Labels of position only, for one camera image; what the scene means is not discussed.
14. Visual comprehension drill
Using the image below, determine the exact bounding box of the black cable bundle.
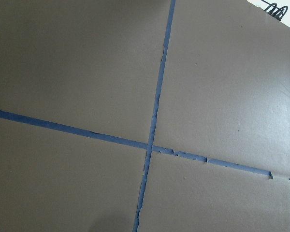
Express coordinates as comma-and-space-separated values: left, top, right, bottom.
261, 0, 289, 21

